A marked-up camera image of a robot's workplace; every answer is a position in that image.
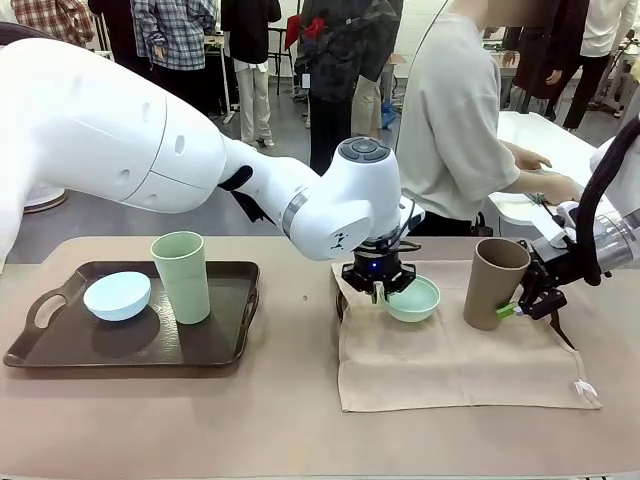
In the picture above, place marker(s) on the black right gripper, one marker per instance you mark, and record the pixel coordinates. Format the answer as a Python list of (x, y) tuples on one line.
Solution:
[(560, 267)]

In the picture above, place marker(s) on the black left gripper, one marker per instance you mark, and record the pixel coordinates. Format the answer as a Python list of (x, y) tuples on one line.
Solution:
[(377, 265)]

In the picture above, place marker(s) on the light green bowl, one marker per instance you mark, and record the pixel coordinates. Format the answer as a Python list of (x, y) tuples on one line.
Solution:
[(415, 305)]

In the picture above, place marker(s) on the tall brown cup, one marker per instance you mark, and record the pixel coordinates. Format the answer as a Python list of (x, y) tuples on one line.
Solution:
[(492, 285)]

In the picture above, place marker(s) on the beige cloth mat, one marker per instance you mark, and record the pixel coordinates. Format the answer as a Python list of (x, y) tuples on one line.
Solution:
[(450, 365)]

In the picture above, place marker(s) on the tall light green cup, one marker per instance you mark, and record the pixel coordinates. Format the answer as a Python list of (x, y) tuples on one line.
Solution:
[(182, 280)]

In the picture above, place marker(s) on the light blue bowl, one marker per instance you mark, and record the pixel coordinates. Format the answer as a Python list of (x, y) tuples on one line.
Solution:
[(117, 300)]

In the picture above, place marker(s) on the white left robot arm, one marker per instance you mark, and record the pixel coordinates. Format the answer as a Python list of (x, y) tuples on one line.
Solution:
[(125, 135)]

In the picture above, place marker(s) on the person's right forearm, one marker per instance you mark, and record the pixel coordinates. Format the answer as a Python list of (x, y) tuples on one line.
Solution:
[(535, 184)]

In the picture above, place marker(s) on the person's left forearm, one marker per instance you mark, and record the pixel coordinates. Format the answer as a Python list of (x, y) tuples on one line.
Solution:
[(510, 150)]

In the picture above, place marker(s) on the person's right hand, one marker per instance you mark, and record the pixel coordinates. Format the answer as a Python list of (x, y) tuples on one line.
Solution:
[(567, 192)]

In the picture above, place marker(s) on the person's left hand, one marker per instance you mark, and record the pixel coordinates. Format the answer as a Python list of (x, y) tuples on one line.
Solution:
[(537, 161)]

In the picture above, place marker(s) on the white background table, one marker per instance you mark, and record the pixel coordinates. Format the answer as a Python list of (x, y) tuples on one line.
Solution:
[(555, 135)]

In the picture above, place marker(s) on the person in grey t-shirt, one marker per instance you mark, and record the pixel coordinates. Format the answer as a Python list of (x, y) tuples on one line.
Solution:
[(450, 125)]

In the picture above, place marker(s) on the person in tan trousers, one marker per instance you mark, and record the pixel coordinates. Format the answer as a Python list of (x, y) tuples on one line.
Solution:
[(365, 110)]

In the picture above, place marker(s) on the person in camouflage jacket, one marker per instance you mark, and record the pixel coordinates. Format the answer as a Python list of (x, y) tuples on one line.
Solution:
[(340, 50)]

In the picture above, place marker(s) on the person in maroon skirt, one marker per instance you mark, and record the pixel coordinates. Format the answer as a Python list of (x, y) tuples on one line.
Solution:
[(540, 50)]

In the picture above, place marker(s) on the person in white shirt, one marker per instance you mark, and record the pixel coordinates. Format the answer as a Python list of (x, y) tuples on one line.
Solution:
[(605, 25)]

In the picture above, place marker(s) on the person with beige trousers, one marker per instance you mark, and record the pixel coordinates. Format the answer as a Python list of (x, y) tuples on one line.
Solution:
[(252, 30)]

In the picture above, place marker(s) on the person in blue plaid shirt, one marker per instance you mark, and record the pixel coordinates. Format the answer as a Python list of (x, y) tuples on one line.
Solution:
[(175, 35)]

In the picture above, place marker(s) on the person in dark clothes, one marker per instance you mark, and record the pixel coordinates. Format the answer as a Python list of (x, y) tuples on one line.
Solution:
[(117, 30)]

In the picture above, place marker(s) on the person in red plaid shirt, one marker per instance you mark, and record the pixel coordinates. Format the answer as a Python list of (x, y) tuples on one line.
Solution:
[(50, 20)]

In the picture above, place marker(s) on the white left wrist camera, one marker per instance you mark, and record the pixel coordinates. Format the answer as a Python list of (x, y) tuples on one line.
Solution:
[(412, 215)]

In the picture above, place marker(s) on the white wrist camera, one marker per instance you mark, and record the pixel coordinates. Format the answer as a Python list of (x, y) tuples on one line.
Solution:
[(412, 215), (569, 217)]

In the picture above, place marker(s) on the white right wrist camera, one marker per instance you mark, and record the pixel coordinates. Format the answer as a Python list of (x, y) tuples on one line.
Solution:
[(569, 217)]

